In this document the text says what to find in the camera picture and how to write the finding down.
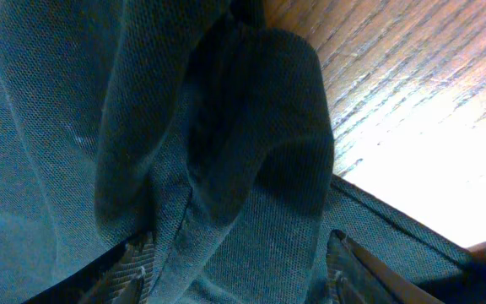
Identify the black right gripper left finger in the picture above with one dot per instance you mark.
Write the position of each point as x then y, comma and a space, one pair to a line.
123, 275

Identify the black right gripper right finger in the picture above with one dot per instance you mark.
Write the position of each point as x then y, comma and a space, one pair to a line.
355, 276

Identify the black t-shirt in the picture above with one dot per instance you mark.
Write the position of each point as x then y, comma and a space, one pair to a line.
196, 122

